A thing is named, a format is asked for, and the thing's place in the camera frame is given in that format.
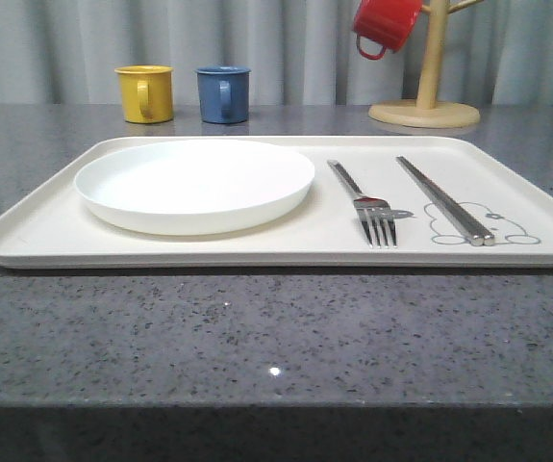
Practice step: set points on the wooden mug tree stand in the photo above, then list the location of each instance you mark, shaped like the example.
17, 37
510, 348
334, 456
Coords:
426, 111

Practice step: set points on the blue enamel mug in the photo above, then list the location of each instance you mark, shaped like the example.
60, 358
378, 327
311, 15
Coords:
223, 93

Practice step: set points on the white round plate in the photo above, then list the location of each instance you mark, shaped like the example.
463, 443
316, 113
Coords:
195, 187

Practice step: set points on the grey pleated curtain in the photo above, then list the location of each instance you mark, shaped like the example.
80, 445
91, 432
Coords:
299, 52

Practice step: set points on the silver metal fork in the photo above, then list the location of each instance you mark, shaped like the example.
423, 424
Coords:
375, 214

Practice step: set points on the yellow enamel mug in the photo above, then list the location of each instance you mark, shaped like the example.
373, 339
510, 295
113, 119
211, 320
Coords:
146, 93

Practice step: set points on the silver metal chopstick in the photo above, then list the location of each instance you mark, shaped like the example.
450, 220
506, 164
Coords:
439, 202
454, 204

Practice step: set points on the red enamel mug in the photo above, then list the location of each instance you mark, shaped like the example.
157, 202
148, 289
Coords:
385, 22

